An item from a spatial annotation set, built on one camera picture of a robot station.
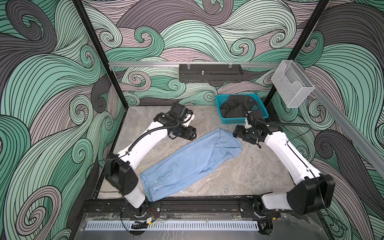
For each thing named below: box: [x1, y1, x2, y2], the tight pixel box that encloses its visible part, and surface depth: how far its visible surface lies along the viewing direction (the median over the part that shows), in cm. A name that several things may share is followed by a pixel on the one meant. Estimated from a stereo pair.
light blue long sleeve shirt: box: [140, 128, 243, 202], surface depth 89 cm
